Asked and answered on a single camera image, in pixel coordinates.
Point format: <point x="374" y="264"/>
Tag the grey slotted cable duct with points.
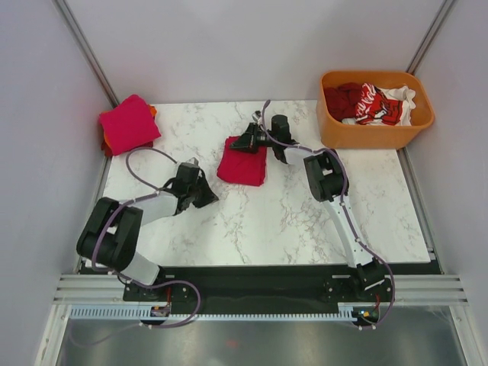
<point x="158" y="311"/>

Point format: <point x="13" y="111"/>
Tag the left aluminium frame post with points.
<point x="69" y="18"/>

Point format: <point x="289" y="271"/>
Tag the red white printed t shirt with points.
<point x="376" y="106"/>

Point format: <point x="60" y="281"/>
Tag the folded dark red t shirt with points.
<point x="117" y="144"/>

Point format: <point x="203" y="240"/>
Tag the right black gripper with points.
<point x="248" y="142"/>

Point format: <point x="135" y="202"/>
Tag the orange plastic basket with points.
<point x="337" y="135"/>

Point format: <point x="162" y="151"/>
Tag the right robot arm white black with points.
<point x="328" y="183"/>

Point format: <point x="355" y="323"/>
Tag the aluminium frame post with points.
<point x="69" y="18"/>
<point x="441" y="16"/>

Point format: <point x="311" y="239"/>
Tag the folded pink t shirt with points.
<point x="131" y="116"/>

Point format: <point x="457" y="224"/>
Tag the folded orange t shirt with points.
<point x="152" y="110"/>

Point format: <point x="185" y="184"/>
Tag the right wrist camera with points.
<point x="257" y="116"/>

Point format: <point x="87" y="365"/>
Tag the dark red crumpled t shirt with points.
<point x="341" y="101"/>

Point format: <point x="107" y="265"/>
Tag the right aluminium frame post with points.
<point x="441" y="16"/>

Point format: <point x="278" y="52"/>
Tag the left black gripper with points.
<point x="209" y="197"/>

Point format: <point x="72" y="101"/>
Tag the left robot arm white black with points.
<point x="111" y="233"/>

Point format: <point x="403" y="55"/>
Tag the aluminium rail profile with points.
<point x="416" y="289"/>

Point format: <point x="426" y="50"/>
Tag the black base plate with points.
<point x="284" y="287"/>

